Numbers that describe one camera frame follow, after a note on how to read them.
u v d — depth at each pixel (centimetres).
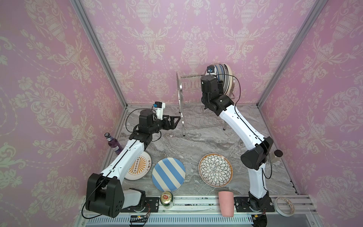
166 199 66
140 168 87
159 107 69
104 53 90
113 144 83
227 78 76
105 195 40
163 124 70
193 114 110
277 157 83
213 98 58
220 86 67
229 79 75
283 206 74
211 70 64
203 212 73
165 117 70
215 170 85
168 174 85
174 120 70
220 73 78
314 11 70
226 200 70
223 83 75
